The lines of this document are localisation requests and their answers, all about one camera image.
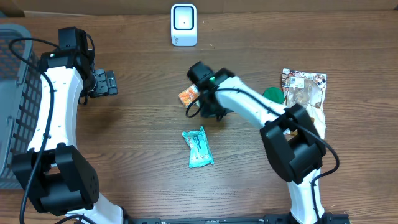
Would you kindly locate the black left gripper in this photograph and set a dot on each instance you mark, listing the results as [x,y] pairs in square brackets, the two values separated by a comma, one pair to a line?
[106,83]

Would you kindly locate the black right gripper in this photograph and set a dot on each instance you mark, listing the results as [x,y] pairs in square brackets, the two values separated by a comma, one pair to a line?
[208,112]

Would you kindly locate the orange tissue pack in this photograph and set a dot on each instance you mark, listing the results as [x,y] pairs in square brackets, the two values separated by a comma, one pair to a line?
[189,95]

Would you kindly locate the teal wipes packet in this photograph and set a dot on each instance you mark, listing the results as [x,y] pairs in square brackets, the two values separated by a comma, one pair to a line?
[200,153]

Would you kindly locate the green lid jar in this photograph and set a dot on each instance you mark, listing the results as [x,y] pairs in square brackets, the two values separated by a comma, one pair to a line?
[274,94]

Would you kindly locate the brown snack bag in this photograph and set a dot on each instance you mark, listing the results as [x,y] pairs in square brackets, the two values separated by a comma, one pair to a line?
[308,90]

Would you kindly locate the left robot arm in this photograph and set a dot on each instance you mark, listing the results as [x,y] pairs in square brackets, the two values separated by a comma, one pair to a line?
[55,176]

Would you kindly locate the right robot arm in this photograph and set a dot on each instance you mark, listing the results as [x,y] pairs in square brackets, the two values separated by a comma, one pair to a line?
[293,146]

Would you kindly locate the white barcode scanner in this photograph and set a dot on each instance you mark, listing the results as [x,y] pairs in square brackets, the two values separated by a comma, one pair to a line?
[183,25]

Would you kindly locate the grey plastic mesh basket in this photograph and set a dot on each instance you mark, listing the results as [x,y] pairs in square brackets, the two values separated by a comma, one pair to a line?
[20,101]

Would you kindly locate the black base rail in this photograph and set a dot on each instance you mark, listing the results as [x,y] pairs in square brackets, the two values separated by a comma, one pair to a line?
[327,218]

